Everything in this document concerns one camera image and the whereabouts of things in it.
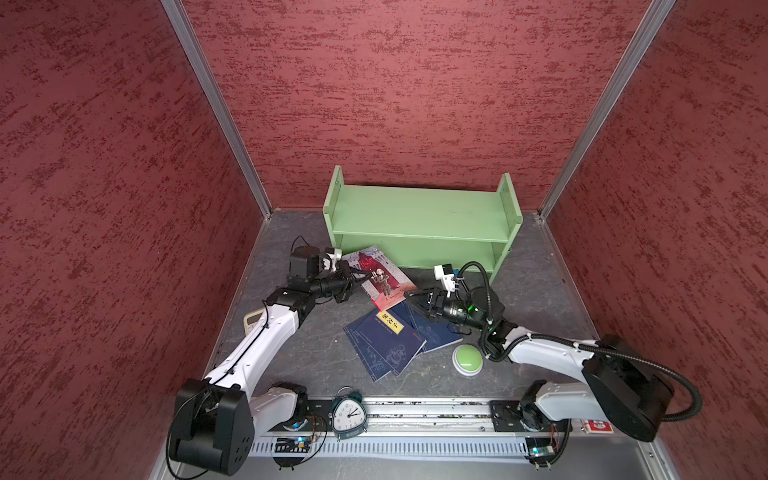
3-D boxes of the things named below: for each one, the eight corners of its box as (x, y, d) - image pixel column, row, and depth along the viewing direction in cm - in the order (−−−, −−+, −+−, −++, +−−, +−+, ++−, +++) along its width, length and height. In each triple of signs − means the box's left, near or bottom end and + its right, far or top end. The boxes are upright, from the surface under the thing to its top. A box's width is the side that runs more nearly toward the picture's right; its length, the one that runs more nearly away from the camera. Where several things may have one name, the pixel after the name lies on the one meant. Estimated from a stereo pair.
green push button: (454, 376, 83) (456, 373, 81) (450, 347, 88) (452, 344, 86) (483, 376, 83) (486, 373, 81) (478, 347, 88) (480, 344, 86)
